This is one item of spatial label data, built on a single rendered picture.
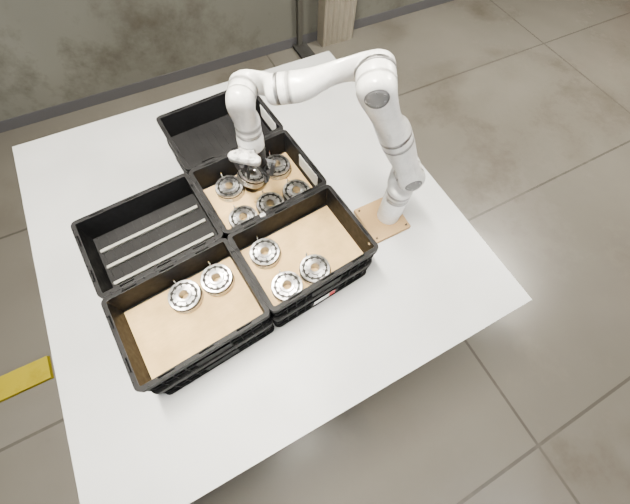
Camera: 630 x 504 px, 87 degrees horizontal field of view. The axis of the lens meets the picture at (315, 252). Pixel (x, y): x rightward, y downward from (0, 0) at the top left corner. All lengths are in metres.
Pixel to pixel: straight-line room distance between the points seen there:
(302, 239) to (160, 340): 0.55
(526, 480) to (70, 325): 2.09
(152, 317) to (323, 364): 0.57
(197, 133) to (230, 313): 0.79
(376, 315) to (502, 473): 1.16
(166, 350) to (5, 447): 1.33
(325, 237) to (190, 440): 0.77
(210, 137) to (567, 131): 2.76
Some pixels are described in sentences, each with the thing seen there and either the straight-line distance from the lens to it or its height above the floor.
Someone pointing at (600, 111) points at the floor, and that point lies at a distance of 3.77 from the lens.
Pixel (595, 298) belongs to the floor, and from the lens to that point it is 2.65.
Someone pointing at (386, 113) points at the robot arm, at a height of 1.33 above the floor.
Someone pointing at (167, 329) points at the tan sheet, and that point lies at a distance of 1.15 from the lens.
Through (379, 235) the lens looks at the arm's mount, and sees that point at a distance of 1.35.
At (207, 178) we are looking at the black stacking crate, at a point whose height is 0.87.
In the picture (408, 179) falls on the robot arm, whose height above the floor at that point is 1.05.
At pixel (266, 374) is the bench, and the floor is 0.70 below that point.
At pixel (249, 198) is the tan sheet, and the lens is 1.28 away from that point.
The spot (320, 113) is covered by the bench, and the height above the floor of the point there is 0.70.
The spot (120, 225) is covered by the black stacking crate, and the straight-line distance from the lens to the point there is 1.36.
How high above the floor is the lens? 1.88
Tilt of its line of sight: 64 degrees down
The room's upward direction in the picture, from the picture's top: 5 degrees clockwise
